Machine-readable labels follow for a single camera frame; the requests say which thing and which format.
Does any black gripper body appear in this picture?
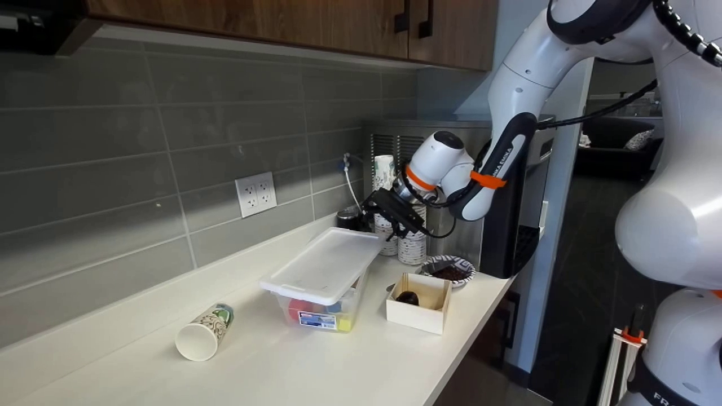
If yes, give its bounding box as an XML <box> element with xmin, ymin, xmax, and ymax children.
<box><xmin>377</xmin><ymin>200</ymin><xmax>414</xmax><ymax>235</ymax></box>

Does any translucent white plastic lid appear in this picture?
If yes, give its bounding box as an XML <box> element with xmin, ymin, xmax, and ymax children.
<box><xmin>260</xmin><ymin>226</ymin><xmax>386</xmax><ymax>309</ymax></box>

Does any dark patterned bowl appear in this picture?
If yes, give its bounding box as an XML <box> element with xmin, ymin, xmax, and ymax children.
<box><xmin>416</xmin><ymin>255</ymin><xmax>475</xmax><ymax>293</ymax></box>

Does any curved metal stand black base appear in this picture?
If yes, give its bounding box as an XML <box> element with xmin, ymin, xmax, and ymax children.
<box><xmin>333</xmin><ymin>152</ymin><xmax>372</xmax><ymax>232</ymax></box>

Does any small wooden box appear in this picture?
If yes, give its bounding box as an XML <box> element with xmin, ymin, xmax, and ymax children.
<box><xmin>382</xmin><ymin>271</ymin><xmax>455</xmax><ymax>339</ymax></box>

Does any pink toy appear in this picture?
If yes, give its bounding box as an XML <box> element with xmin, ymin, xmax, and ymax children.
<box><xmin>287</xmin><ymin>298</ymin><xmax>318</xmax><ymax>323</ymax></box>

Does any narrow wooden cabinet door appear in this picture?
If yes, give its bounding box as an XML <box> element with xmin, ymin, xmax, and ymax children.
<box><xmin>408</xmin><ymin>0</ymin><xmax>499</xmax><ymax>74</ymax></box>

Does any wide wooden cabinet door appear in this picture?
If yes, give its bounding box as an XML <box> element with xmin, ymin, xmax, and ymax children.
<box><xmin>85</xmin><ymin>0</ymin><xmax>412</xmax><ymax>60</ymax></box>

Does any white stand with orange clips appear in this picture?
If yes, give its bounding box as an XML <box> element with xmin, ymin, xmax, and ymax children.
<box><xmin>595</xmin><ymin>302</ymin><xmax>650</xmax><ymax>406</ymax></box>

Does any black range hood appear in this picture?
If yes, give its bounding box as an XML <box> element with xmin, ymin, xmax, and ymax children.
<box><xmin>0</xmin><ymin>0</ymin><xmax>100</xmax><ymax>57</ymax></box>

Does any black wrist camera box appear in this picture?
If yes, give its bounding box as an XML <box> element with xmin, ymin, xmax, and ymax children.
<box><xmin>364</xmin><ymin>187</ymin><xmax>429</xmax><ymax>235</ymax></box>

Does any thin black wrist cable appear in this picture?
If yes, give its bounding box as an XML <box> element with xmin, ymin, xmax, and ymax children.
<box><xmin>408</xmin><ymin>178</ymin><xmax>463</xmax><ymax>242</ymax></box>

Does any white wall outlet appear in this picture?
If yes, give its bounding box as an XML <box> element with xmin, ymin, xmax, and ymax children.
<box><xmin>231</xmin><ymin>168</ymin><xmax>280</xmax><ymax>218</ymax></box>

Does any black cabinet handle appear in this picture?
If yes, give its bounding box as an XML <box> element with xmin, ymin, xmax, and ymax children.
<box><xmin>416</xmin><ymin>0</ymin><xmax>438</xmax><ymax>41</ymax></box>
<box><xmin>392</xmin><ymin>0</ymin><xmax>412</xmax><ymax>35</ymax></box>

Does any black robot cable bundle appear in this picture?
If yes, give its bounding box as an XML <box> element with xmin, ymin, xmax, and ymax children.
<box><xmin>537</xmin><ymin>0</ymin><xmax>722</xmax><ymax>132</ymax></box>

